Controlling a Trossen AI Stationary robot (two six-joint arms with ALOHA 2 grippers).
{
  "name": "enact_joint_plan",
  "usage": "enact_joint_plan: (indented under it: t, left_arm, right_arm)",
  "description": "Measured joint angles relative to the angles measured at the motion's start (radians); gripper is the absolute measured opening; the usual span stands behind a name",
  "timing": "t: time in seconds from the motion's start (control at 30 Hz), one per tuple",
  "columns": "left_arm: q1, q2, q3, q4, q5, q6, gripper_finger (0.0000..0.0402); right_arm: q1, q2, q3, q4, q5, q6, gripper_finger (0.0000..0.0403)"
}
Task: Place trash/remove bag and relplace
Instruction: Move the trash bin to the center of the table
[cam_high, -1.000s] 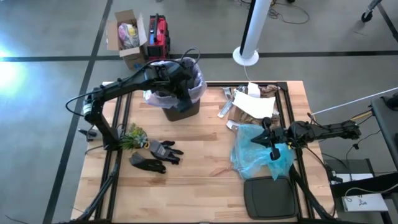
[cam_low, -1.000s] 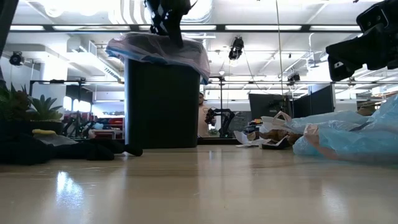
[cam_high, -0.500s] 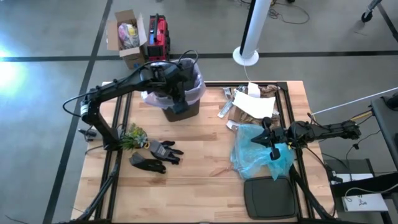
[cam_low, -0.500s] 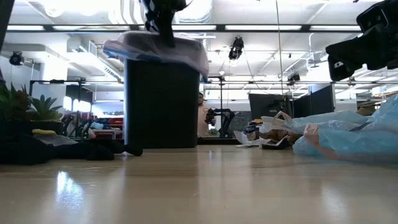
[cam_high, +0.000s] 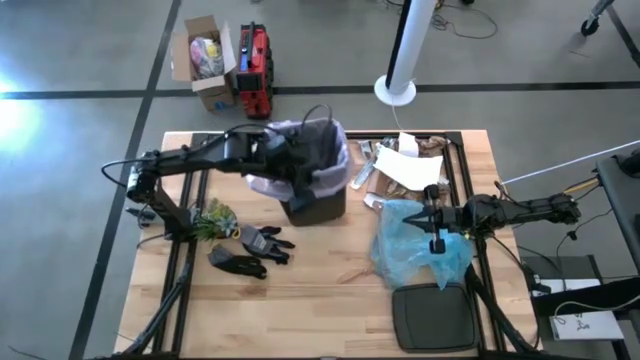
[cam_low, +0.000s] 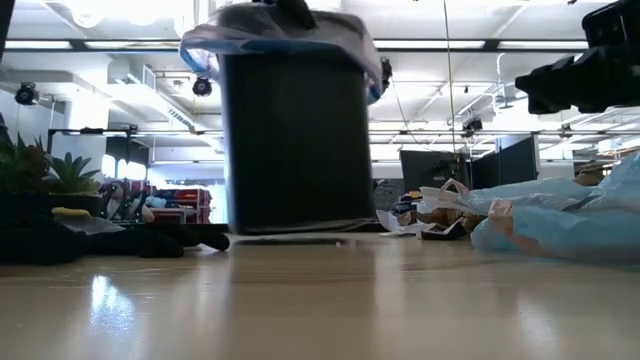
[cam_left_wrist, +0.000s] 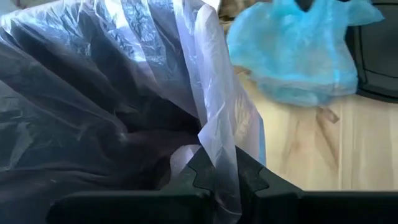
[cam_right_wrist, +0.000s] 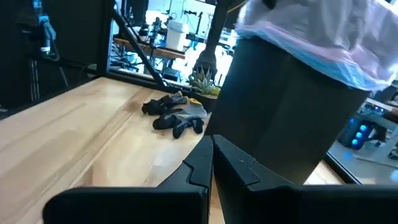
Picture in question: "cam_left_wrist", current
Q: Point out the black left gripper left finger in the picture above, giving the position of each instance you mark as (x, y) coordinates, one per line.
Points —
(124, 208)

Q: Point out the lavender translucent bin liner bag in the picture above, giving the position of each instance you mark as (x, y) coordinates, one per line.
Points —
(93, 77)

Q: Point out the blue plastic trash bag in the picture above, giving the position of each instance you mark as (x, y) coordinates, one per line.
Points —
(292, 56)

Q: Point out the black flat bin lid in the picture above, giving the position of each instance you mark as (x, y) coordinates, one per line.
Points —
(379, 46)

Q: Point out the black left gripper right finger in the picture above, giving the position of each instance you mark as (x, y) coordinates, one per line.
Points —
(311, 208)

